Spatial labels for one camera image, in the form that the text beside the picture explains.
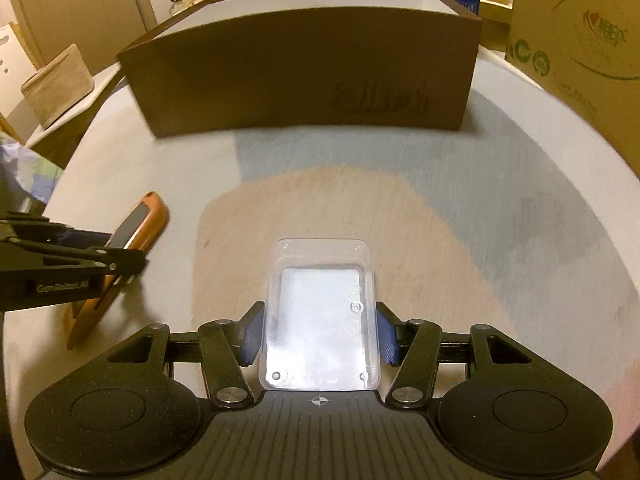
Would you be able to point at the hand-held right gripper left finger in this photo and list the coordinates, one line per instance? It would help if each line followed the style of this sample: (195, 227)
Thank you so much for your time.
(252, 335)

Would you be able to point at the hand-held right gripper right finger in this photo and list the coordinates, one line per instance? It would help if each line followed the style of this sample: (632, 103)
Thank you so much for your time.
(387, 335)

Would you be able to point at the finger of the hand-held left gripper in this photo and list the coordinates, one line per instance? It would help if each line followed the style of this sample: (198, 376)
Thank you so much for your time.
(80, 240)
(120, 262)

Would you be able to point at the orange and grey utility knife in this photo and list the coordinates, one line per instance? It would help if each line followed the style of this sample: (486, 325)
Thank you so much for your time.
(150, 220)

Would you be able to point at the clear plastic case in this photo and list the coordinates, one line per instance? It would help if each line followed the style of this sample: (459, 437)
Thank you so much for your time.
(320, 320)

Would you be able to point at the brown cardboard box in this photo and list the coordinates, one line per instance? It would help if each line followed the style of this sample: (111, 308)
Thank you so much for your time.
(300, 70)

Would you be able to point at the checked cloth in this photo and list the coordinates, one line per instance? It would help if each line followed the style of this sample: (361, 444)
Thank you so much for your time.
(30, 170)

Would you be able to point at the white side table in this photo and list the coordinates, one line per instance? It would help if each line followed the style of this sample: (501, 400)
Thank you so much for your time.
(105, 90)

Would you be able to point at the brown woven bag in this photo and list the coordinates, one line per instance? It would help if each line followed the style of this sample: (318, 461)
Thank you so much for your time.
(57, 87)

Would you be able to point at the white plastic panel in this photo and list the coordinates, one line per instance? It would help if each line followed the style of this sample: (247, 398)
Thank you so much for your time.
(12, 70)

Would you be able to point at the wooden door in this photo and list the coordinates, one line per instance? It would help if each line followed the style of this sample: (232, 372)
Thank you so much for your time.
(75, 5)

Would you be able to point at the yellow boxes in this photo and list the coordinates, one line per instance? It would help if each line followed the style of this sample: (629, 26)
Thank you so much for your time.
(495, 5)

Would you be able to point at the large tan cardboard box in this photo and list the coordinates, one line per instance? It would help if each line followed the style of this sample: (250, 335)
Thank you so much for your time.
(575, 35)

